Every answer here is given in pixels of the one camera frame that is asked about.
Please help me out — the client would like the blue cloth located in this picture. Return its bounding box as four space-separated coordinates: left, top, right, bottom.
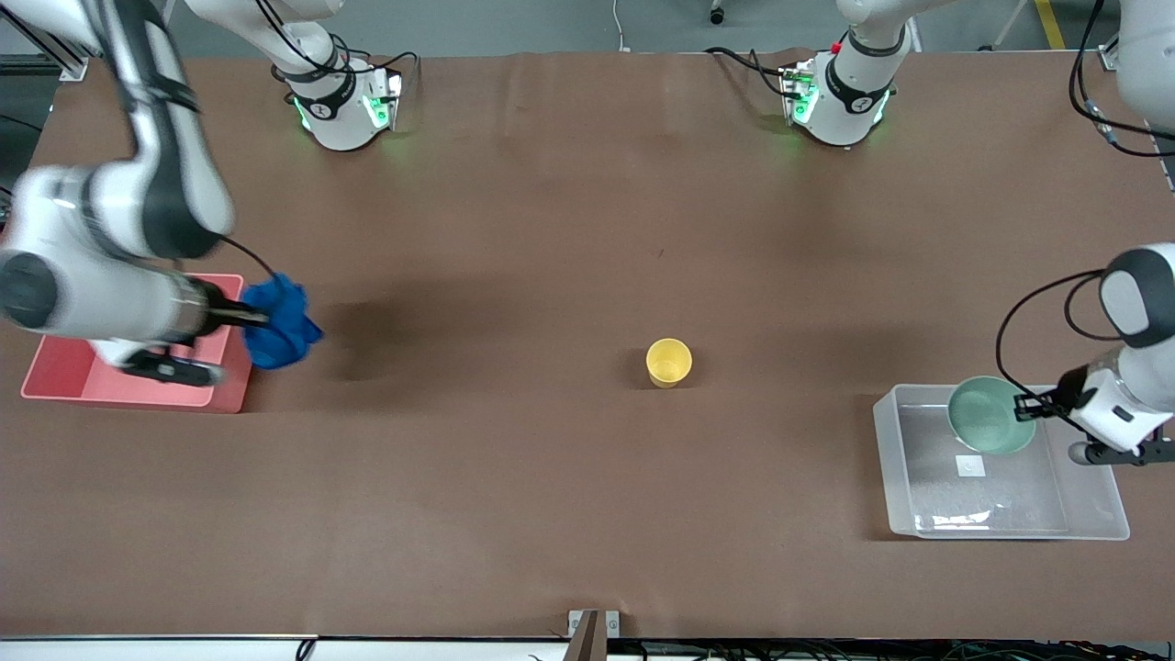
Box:
241 273 324 371

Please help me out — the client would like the mint green bowl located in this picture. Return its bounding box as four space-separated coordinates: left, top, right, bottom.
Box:
947 375 1038 456

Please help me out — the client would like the yellow plastic cup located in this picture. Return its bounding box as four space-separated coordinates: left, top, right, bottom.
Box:
645 338 693 389

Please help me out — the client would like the pink plastic box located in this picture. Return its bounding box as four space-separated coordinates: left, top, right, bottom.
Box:
20 273 253 414

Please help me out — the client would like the clear plastic box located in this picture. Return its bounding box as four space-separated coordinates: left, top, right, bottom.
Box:
872 384 1132 542

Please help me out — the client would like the brown paper table cover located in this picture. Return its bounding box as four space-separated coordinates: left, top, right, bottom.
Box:
0 50 1175 641

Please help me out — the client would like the black right arm base cable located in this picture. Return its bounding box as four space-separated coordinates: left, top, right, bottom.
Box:
262 0 421 93

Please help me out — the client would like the black arm base cable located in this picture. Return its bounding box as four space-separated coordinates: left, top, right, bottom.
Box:
262 0 421 93
705 46 795 98

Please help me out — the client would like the grey metal table bracket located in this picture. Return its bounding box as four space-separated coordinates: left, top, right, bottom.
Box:
567 609 621 661

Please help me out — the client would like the black left arm base cable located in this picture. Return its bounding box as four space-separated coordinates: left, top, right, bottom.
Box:
705 46 795 98

